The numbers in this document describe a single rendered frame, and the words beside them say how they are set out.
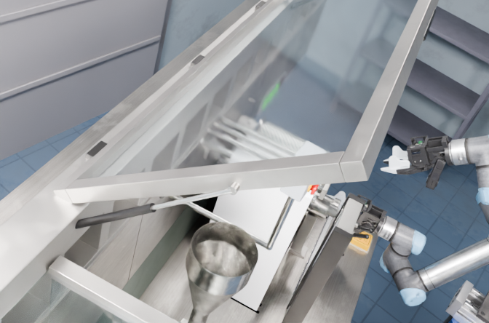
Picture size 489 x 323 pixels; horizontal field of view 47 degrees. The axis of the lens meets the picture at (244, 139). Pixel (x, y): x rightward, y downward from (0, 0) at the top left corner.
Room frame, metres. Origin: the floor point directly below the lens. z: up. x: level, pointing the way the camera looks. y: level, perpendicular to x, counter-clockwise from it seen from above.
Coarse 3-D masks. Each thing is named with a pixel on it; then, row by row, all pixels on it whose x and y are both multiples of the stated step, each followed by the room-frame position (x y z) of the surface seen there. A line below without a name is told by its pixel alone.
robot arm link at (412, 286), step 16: (480, 240) 1.41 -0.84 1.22; (448, 256) 1.37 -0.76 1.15; (464, 256) 1.35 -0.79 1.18; (480, 256) 1.35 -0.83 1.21; (400, 272) 1.33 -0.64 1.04; (416, 272) 1.33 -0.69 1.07; (432, 272) 1.32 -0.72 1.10; (448, 272) 1.31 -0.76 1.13; (464, 272) 1.32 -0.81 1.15; (400, 288) 1.29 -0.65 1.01; (416, 288) 1.28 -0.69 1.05; (432, 288) 1.29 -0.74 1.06; (416, 304) 1.26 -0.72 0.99
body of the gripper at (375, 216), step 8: (368, 200) 1.49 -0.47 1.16; (368, 208) 1.44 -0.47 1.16; (376, 208) 1.46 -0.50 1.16; (360, 216) 1.42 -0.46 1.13; (368, 216) 1.43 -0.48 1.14; (376, 216) 1.44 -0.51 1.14; (384, 216) 1.43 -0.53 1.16; (360, 224) 1.42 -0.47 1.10; (376, 224) 1.43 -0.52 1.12; (376, 232) 1.41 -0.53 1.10
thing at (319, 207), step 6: (318, 192) 1.21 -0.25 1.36; (318, 198) 1.18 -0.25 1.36; (324, 198) 1.19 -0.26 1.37; (330, 198) 1.20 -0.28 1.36; (312, 204) 1.16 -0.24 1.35; (318, 204) 1.17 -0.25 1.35; (324, 204) 1.17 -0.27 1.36; (306, 210) 1.17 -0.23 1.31; (312, 210) 1.16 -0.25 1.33; (318, 210) 1.16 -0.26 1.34; (324, 210) 1.16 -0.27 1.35; (318, 216) 1.16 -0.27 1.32
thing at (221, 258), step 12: (216, 240) 0.82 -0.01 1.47; (204, 252) 0.80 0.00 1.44; (216, 252) 0.81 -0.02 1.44; (228, 252) 0.82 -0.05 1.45; (240, 252) 0.81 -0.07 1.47; (204, 264) 0.80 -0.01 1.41; (216, 264) 0.81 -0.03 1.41; (228, 264) 0.81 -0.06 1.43; (240, 264) 0.80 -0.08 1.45; (228, 276) 0.79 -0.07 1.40; (192, 288) 0.71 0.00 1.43; (192, 300) 0.73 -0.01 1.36; (204, 300) 0.70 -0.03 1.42; (216, 300) 0.70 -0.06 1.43; (192, 312) 0.75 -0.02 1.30; (204, 312) 0.73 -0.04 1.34
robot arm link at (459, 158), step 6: (450, 144) 1.38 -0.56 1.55; (456, 144) 1.38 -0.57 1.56; (462, 144) 1.37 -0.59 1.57; (450, 150) 1.37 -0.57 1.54; (456, 150) 1.36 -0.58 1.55; (462, 150) 1.36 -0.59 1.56; (450, 156) 1.36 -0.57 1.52; (456, 156) 1.35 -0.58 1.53; (462, 156) 1.35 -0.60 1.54; (456, 162) 1.35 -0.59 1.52; (462, 162) 1.35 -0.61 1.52
